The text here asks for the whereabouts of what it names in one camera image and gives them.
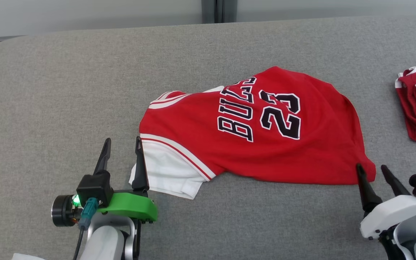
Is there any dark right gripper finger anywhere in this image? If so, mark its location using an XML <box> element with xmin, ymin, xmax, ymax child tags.
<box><xmin>380</xmin><ymin>165</ymin><xmax>412</xmax><ymax>198</ymax></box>
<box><xmin>355</xmin><ymin>163</ymin><xmax>383</xmax><ymax>214</ymax></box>

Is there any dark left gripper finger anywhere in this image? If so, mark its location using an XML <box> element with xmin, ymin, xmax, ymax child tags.
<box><xmin>93</xmin><ymin>138</ymin><xmax>112</xmax><ymax>177</ymax></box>
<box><xmin>132</xmin><ymin>136</ymin><xmax>150</xmax><ymax>192</ymax></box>

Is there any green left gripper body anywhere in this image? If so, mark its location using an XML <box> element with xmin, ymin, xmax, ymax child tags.
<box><xmin>97</xmin><ymin>189</ymin><xmax>158</xmax><ymax>223</ymax></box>

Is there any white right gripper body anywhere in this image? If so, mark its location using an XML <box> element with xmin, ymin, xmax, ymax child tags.
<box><xmin>359</xmin><ymin>195</ymin><xmax>416</xmax><ymax>240</ymax></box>

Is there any red number 23 basketball jersey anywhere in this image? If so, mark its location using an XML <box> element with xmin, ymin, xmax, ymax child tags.
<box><xmin>128</xmin><ymin>66</ymin><xmax>377</xmax><ymax>200</ymax></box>

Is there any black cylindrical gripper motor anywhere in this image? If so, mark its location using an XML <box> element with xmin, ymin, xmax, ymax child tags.
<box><xmin>51</xmin><ymin>195</ymin><xmax>79</xmax><ymax>228</ymax></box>

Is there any grey fabric sofa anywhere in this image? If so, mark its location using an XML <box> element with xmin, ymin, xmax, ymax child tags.
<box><xmin>0</xmin><ymin>16</ymin><xmax>416</xmax><ymax>260</ymax></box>

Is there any white crumpled cloth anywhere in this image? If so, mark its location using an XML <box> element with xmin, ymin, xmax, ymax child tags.
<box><xmin>12</xmin><ymin>253</ymin><xmax>47</xmax><ymax>260</ymax></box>

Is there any black cable with teal plug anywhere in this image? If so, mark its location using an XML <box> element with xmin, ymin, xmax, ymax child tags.
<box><xmin>72</xmin><ymin>197</ymin><xmax>99</xmax><ymax>260</ymax></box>

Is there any dark grey window frame post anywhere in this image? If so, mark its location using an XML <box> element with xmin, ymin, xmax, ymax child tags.
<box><xmin>201</xmin><ymin>0</ymin><xmax>238</xmax><ymax>24</ymax></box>

